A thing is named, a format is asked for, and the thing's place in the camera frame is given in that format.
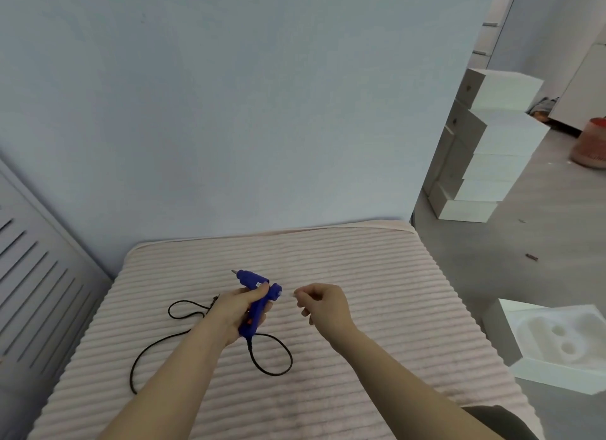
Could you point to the person's right hand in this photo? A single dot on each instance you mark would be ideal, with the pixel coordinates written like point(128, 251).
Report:
point(329, 312)

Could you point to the person's left hand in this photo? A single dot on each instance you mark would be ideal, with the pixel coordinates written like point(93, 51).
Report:
point(229, 314)

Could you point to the person's left thumb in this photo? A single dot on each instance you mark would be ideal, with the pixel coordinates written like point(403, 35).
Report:
point(253, 293)

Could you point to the blue hot glue gun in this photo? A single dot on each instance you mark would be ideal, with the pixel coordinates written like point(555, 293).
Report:
point(255, 283)

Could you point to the clear glue stick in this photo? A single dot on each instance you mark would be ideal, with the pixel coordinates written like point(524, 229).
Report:
point(288, 294)

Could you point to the person's right forearm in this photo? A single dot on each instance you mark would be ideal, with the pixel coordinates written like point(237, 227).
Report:
point(402, 387)

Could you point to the person's left forearm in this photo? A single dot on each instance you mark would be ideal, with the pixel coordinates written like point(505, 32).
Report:
point(165, 383)

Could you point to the pink ribbed blanket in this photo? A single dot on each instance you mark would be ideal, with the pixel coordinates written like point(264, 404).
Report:
point(360, 283)

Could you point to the white slatted panel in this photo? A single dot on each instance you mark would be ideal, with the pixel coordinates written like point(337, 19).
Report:
point(33, 283)

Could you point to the white cardboard box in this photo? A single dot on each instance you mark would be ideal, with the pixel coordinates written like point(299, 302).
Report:
point(497, 326)

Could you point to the white foam packaging insert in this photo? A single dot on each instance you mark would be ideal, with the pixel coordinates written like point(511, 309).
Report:
point(563, 345)

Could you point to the grey bag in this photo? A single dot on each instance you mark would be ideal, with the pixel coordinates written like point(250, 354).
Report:
point(542, 106)

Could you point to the white drawer unit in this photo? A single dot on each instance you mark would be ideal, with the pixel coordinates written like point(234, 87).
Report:
point(492, 23)

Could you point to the pink woven basket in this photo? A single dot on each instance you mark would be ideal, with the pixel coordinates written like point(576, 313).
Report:
point(591, 144)

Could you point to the white cabinet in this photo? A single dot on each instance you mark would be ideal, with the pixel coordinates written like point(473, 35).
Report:
point(580, 91)

